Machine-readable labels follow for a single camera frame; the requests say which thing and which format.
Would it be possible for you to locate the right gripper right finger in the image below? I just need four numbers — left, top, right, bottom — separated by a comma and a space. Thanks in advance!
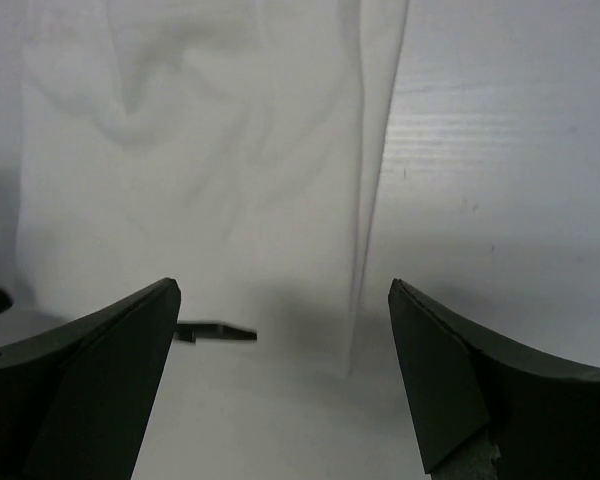
388, 279, 600, 479

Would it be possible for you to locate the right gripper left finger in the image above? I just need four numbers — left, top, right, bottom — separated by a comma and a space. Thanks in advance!
0, 278, 181, 479

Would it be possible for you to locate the white t-shirt black graphic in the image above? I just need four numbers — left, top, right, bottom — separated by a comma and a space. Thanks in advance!
18, 1, 407, 371

